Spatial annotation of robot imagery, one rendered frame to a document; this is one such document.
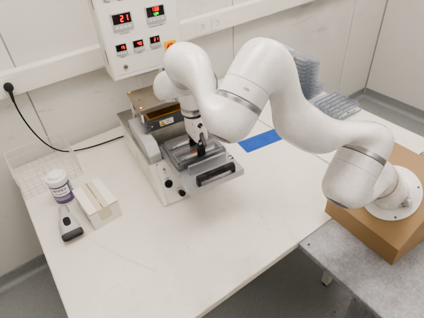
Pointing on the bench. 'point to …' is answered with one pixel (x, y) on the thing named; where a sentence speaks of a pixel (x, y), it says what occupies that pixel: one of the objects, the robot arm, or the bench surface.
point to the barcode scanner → (68, 224)
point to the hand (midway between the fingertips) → (197, 147)
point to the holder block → (192, 158)
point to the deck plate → (161, 135)
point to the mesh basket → (41, 166)
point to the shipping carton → (97, 203)
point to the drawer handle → (215, 173)
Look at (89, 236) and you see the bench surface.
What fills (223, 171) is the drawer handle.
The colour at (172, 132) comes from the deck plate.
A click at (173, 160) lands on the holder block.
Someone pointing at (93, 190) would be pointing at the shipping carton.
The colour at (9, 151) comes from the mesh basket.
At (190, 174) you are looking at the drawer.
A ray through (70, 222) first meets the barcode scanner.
